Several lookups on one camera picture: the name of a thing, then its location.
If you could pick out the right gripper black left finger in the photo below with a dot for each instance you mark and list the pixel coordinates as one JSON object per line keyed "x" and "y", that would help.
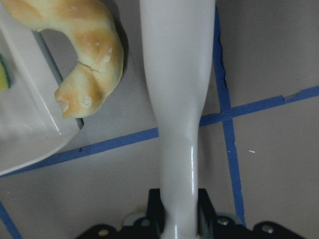
{"x": 155, "y": 210}

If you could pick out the white plastic dustpan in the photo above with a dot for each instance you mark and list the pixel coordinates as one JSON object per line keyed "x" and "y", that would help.
{"x": 31, "y": 124}

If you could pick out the yellow green sponge piece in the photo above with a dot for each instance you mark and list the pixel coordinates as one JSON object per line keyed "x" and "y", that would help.
{"x": 6, "y": 81}

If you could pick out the white brush black bristles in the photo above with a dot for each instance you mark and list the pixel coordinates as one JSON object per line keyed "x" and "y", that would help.
{"x": 177, "y": 41}

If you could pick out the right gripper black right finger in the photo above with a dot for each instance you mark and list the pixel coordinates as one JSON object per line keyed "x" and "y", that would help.
{"x": 206, "y": 215}

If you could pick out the curved croissant bread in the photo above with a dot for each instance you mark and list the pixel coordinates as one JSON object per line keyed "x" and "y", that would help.
{"x": 90, "y": 27}

